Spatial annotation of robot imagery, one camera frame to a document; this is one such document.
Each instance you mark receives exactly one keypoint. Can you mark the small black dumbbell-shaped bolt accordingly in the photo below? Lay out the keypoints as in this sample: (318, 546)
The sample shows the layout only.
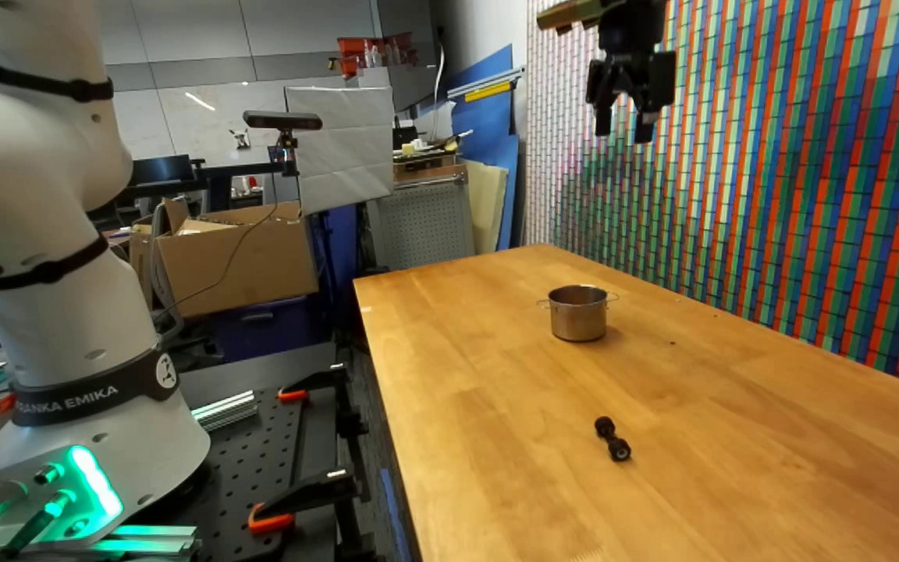
(611, 441)

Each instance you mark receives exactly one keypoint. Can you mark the blue storage crate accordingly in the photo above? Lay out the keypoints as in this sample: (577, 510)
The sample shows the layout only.
(263, 328)

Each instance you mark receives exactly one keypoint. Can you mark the black stereo camera bar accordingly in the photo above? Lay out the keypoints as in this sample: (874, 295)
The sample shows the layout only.
(280, 119)

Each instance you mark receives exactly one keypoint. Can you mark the silver aluminium extrusion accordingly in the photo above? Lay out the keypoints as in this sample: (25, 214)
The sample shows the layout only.
(224, 407)

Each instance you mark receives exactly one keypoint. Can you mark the grey cabinet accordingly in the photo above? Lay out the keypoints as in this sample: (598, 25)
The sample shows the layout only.
(420, 223)

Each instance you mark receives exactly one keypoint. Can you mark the black camera tripod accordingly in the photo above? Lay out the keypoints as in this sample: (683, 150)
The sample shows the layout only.
(284, 150)

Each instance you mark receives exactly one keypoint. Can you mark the black work desk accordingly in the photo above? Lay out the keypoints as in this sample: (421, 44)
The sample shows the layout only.
(188, 173)

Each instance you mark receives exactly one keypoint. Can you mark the black perforated mounting board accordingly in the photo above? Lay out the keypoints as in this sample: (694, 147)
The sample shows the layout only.
(250, 468)

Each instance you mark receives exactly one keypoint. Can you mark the red equipment item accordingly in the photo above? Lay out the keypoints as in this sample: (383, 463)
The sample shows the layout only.
(372, 52)

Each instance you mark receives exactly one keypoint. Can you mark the brown wooden beam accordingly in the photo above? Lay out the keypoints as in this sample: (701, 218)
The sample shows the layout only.
(569, 9)

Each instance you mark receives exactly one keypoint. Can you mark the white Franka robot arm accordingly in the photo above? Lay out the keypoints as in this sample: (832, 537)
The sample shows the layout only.
(43, 261)

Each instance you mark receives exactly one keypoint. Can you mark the blue upright panel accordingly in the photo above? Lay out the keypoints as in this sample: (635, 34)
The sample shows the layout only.
(483, 115)

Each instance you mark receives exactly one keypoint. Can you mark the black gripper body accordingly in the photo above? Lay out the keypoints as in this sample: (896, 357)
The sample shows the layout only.
(630, 52)

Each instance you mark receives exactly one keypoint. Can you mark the round metal pot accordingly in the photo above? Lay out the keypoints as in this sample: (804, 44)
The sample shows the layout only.
(577, 313)

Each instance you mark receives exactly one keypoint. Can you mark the beige foam board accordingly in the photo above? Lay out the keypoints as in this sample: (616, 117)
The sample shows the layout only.
(483, 204)

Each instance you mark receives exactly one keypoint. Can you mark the brown cardboard box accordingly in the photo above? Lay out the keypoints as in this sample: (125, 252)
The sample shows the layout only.
(233, 261)

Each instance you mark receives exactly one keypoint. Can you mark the white flat panel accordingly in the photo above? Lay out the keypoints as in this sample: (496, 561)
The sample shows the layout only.
(340, 145)

